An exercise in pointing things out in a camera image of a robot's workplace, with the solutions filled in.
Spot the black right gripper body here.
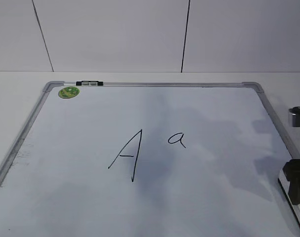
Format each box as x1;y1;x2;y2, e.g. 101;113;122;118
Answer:
283;159;300;178

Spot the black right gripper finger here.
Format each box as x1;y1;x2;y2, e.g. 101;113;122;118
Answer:
288;178;300;205

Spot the white board eraser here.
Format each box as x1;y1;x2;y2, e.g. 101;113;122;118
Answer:
278;170;290;200

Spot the black marker clip holder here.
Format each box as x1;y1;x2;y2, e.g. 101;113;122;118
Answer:
76;80;103;86

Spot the round green magnet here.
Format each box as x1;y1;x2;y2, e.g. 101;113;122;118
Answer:
58;86;80;99

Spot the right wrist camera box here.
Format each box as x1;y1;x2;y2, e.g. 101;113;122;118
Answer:
289;106;300;127

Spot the white board with aluminium frame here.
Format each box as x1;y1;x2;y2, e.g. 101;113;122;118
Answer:
0;82;300;237

